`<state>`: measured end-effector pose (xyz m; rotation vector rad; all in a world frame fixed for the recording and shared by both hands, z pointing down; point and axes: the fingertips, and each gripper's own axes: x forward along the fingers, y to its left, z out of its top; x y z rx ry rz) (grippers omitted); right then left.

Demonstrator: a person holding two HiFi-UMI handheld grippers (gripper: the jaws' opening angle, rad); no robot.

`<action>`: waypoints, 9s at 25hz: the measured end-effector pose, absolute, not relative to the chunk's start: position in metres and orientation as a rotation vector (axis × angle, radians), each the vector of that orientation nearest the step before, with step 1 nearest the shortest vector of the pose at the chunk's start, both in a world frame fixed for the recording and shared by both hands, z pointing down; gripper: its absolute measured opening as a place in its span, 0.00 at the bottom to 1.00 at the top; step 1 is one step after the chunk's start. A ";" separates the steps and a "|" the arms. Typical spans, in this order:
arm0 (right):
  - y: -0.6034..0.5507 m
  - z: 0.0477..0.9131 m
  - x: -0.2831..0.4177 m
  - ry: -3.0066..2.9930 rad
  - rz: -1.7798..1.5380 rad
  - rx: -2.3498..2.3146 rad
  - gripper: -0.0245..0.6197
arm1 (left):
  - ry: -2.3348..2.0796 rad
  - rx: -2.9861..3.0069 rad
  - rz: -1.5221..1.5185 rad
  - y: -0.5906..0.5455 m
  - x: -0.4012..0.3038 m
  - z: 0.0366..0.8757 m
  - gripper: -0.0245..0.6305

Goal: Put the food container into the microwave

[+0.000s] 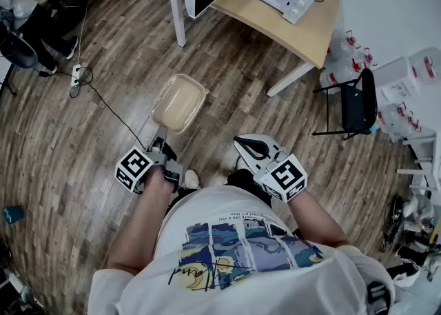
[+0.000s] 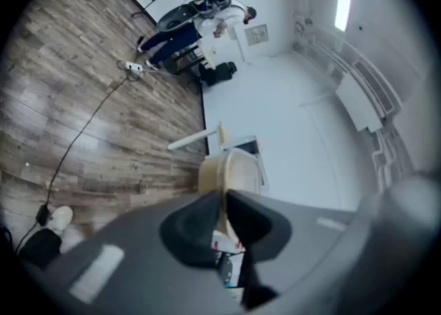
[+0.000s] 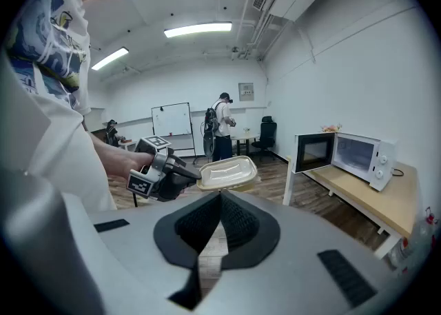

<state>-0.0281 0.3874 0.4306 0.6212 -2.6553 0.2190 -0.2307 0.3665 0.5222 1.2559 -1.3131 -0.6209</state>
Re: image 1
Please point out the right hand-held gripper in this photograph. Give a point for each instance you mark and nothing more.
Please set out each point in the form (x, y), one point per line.
(287, 177)

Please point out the teal cup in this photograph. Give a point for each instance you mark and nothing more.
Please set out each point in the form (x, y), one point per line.
(13, 214)

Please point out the white power strip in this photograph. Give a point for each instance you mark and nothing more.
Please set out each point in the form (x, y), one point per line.
(75, 75)

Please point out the person's left forearm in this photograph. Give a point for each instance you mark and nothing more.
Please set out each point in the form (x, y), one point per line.
(141, 224)

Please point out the black office chair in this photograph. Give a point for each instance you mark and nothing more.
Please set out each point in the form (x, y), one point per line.
(17, 51)

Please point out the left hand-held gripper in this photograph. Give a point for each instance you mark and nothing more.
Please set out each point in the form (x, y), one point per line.
(132, 167)

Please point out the white metal rack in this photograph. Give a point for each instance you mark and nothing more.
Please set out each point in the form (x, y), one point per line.
(425, 165)

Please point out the person's black trousers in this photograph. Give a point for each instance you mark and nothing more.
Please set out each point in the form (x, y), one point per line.
(246, 182)

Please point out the person's right forearm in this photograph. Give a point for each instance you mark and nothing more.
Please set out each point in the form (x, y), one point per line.
(317, 224)

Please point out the black folding chair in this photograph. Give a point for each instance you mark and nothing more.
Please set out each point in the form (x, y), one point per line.
(358, 107)

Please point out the light wooden table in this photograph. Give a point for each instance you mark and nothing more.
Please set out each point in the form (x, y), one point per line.
(275, 20)

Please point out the person's left white shoe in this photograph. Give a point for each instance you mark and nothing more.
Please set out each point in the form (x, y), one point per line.
(192, 179)

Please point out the cluttered equipment pile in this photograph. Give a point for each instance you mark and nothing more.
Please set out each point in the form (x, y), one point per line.
(417, 231)

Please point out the white printed t-shirt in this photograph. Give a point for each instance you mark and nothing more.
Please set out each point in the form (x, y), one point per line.
(248, 289)

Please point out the beige plastic tray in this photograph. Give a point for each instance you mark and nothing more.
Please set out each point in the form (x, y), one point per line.
(179, 103)

